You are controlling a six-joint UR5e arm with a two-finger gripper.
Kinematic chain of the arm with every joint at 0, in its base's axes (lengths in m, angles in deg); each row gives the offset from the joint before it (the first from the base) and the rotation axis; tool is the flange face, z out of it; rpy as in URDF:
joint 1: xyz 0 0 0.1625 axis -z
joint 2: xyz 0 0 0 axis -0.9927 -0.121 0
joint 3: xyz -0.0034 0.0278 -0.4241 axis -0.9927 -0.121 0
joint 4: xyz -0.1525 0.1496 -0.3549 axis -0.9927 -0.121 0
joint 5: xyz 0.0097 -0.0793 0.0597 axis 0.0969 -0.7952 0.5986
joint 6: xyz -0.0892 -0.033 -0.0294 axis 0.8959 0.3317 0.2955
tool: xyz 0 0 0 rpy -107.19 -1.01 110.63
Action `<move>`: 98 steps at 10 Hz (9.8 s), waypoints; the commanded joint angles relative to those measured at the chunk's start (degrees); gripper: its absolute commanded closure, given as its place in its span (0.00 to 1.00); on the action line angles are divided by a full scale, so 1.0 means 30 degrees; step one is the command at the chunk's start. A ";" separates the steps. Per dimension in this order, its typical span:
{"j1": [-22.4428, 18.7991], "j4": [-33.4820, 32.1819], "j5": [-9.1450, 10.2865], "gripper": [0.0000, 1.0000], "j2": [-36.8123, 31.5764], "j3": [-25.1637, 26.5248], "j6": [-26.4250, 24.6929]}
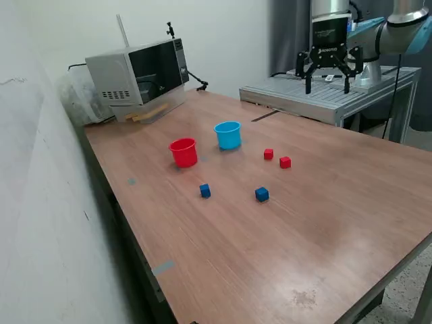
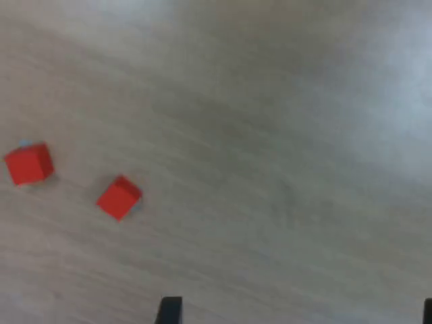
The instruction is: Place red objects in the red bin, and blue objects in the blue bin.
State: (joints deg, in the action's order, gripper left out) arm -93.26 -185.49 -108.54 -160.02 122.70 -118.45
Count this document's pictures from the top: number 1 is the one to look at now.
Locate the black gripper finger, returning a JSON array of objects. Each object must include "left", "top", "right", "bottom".
[
  {"left": 332, "top": 47, "right": 364, "bottom": 95},
  {"left": 295, "top": 50, "right": 320, "bottom": 95}
]

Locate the long grey tape strip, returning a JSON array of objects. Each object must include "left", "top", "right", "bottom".
[{"left": 152, "top": 259, "right": 176, "bottom": 277}]

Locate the aluminium robot base table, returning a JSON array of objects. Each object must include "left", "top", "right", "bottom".
[{"left": 238, "top": 61, "right": 422, "bottom": 144}]

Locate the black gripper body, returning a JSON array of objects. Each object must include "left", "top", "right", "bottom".
[{"left": 310, "top": 16, "right": 348, "bottom": 68}]

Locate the thin white rod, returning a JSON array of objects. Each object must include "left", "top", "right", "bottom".
[{"left": 115, "top": 13, "right": 130, "bottom": 48}]

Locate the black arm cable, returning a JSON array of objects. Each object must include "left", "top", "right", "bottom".
[{"left": 349, "top": 0, "right": 365, "bottom": 22}]

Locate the light wooden stick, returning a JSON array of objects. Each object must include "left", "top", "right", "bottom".
[
  {"left": 131, "top": 113, "right": 159, "bottom": 123},
  {"left": 124, "top": 103, "right": 169, "bottom": 119}
]

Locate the silver microwave oven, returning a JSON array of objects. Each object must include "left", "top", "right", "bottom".
[{"left": 84, "top": 37, "right": 190, "bottom": 106}]

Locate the black hanging robot cable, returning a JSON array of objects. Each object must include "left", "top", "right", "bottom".
[{"left": 381, "top": 53, "right": 408, "bottom": 140}]

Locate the blue plastic cup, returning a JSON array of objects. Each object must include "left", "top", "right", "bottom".
[{"left": 213, "top": 121, "right": 242, "bottom": 151}]

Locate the red plastic cup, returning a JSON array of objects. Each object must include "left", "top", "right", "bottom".
[{"left": 168, "top": 136, "right": 198, "bottom": 169}]

